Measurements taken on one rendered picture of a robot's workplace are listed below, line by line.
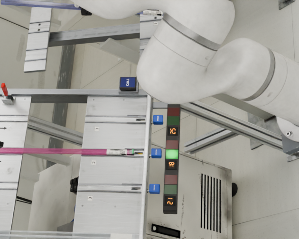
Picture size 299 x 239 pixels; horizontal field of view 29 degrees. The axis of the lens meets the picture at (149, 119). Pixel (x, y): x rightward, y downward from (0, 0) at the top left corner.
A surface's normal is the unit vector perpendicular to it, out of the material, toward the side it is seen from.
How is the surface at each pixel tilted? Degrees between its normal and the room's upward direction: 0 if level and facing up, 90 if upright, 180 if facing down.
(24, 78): 90
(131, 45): 90
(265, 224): 0
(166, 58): 42
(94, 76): 0
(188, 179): 90
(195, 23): 57
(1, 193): 48
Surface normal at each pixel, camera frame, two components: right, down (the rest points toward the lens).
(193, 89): 0.47, 0.35
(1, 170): -0.08, -0.43
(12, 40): 0.61, -0.32
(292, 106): 0.19, 0.70
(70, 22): -0.05, 0.90
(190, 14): -0.35, 0.17
